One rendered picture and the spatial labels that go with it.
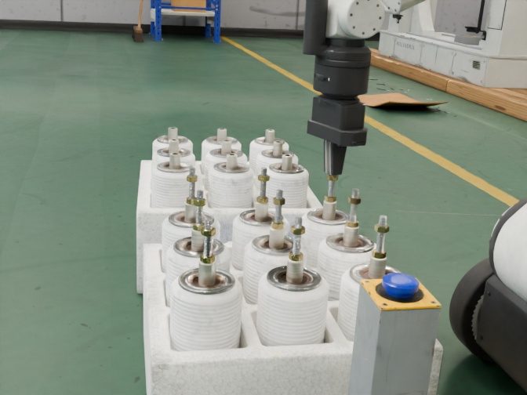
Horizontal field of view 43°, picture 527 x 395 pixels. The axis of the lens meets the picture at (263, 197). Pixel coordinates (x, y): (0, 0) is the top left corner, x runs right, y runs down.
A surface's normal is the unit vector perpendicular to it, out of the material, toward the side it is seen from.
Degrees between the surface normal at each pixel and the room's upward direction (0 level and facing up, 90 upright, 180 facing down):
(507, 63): 90
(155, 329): 0
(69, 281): 0
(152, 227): 90
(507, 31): 90
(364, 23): 90
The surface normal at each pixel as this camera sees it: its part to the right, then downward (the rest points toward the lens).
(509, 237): -0.90, -0.30
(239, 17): 0.23, 0.32
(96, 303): 0.05, -0.95
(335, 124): -0.84, 0.13
